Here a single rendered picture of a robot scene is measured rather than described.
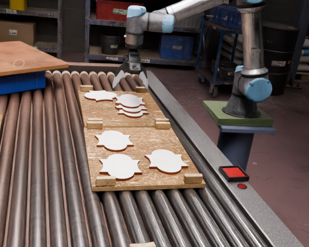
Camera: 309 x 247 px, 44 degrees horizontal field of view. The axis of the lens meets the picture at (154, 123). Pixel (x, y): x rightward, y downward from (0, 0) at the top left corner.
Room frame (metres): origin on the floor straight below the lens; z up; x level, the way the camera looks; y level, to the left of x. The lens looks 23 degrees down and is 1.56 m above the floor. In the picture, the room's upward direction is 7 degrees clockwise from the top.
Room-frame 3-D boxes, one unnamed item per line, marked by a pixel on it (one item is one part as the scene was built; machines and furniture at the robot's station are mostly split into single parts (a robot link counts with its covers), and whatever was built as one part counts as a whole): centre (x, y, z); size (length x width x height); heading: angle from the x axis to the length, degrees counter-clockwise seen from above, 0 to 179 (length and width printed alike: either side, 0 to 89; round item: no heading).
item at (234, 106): (1.79, -0.42, 0.95); 0.15 x 0.15 x 0.10
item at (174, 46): (5.99, -0.18, 0.32); 0.50 x 0.41 x 0.37; 97
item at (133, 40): (1.62, 0.13, 1.23); 0.08 x 0.08 x 0.05
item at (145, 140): (1.18, 0.04, 0.93); 0.41 x 0.35 x 0.02; 15
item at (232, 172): (1.13, -0.28, 0.92); 0.06 x 0.06 x 0.01; 18
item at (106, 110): (1.59, 0.16, 0.93); 0.41 x 0.35 x 0.02; 17
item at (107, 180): (0.96, 0.12, 0.95); 0.06 x 0.02 x 0.03; 105
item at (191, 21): (5.96, -0.26, 0.76); 0.50 x 0.36 x 0.24; 107
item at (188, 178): (1.03, -0.14, 0.95); 0.06 x 0.02 x 0.03; 105
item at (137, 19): (1.62, 0.12, 1.31); 0.09 x 0.08 x 0.11; 96
